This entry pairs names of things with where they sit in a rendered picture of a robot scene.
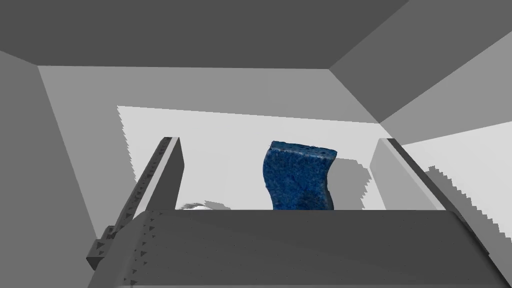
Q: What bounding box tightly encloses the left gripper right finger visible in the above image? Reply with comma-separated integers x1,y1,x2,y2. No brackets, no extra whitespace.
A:
369,137,457,211

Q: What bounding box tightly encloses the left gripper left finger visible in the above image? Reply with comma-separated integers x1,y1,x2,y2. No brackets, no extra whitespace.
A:
115,136,185,240

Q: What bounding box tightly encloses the blue sponge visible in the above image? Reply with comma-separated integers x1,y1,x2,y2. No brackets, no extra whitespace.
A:
262,140,338,211

